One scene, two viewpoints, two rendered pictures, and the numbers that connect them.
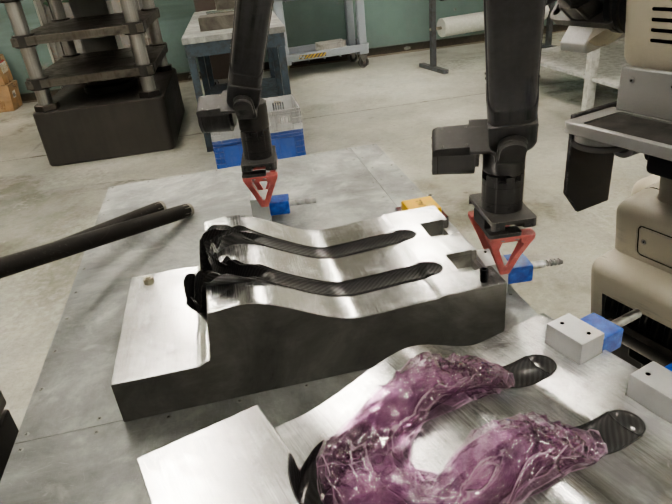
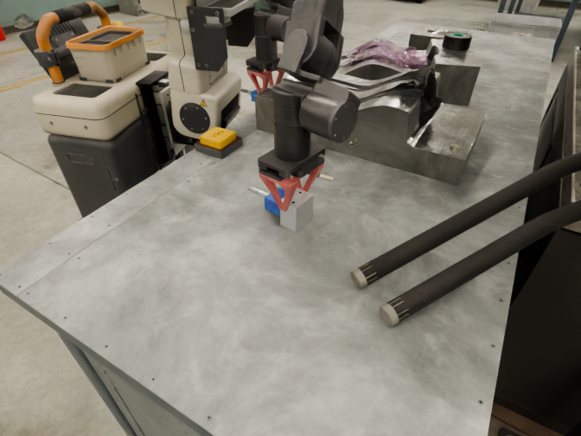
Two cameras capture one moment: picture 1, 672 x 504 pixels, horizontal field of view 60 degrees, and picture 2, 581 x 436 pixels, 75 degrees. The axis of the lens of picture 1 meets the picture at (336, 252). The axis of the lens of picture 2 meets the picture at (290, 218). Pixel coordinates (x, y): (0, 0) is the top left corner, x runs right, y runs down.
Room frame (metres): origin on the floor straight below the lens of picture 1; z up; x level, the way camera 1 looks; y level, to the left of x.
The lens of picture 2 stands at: (1.50, 0.47, 1.24)
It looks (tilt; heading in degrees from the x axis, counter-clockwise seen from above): 39 degrees down; 220
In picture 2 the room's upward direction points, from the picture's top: straight up
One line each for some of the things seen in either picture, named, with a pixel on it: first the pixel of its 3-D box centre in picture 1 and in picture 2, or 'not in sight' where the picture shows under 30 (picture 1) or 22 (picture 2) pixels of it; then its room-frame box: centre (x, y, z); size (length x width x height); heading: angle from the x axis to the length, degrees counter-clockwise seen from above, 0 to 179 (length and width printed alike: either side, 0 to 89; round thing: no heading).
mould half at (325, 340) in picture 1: (300, 284); (369, 106); (0.71, 0.06, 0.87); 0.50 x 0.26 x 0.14; 99
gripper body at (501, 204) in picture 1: (501, 193); (266, 49); (0.75, -0.24, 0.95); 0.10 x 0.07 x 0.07; 4
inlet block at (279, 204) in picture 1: (284, 203); (276, 200); (1.10, 0.09, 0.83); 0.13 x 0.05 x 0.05; 92
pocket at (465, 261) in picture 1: (468, 272); not in sight; (0.68, -0.18, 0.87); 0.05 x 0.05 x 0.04; 9
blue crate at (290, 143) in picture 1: (258, 142); not in sight; (3.89, 0.45, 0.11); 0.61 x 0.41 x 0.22; 97
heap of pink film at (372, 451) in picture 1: (452, 431); (386, 52); (0.38, -0.09, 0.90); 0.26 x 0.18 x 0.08; 116
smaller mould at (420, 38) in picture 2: not in sight; (439, 41); (-0.08, -0.09, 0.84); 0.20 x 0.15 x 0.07; 99
